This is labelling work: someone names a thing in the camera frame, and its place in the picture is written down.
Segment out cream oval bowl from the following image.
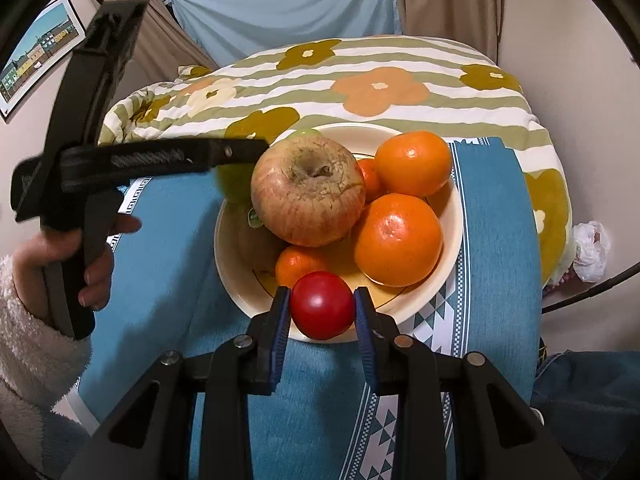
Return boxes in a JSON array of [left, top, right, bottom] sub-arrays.
[[214, 122, 464, 344]]

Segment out small green fruit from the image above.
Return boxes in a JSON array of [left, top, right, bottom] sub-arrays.
[[214, 161, 262, 206]]

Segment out black curved cable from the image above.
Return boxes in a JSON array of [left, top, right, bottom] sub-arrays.
[[541, 265, 640, 315]]

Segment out person's left forearm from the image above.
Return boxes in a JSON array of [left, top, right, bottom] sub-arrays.
[[0, 255, 92, 463]]

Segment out brown kiwi with sticker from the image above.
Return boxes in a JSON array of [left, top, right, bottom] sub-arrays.
[[239, 205, 282, 282]]

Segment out floral striped blanket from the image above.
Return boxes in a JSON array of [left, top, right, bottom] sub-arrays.
[[97, 35, 574, 287]]

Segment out small mandarin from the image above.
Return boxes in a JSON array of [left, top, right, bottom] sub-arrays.
[[275, 244, 332, 290], [357, 158, 387, 205]]

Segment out large red-yellow apple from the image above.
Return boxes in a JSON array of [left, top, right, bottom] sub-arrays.
[[250, 135, 367, 248]]

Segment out white plastic bag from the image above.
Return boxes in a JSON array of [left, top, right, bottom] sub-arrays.
[[570, 220, 612, 284]]

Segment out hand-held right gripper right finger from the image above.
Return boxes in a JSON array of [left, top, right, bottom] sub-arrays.
[[354, 287, 581, 480]]

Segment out large orange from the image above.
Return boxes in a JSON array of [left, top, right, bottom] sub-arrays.
[[354, 193, 444, 288]]

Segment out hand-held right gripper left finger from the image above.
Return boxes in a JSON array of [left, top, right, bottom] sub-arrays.
[[60, 286, 292, 480]]

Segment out light blue hanging cloth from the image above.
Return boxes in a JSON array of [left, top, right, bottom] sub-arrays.
[[169, 0, 402, 69]]

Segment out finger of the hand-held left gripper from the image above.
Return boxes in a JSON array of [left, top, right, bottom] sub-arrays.
[[60, 137, 271, 187], [46, 0, 149, 160]]

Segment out blue patterned tablecloth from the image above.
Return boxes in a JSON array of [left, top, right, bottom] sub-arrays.
[[75, 136, 544, 480]]

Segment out person's left hand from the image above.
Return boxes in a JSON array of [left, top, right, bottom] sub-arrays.
[[14, 218, 142, 318]]

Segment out medium orange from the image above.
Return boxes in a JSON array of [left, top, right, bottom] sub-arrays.
[[375, 131, 454, 197]]

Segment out framed wall poster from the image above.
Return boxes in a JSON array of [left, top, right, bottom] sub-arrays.
[[0, 0, 87, 122]]

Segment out red tomato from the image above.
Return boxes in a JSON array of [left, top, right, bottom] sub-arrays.
[[290, 271, 356, 341]]

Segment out dark blue cloth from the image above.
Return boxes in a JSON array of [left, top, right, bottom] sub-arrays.
[[529, 350, 640, 480]]

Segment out beige curtain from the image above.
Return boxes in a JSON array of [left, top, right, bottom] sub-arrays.
[[387, 0, 502, 63], [79, 0, 217, 92]]

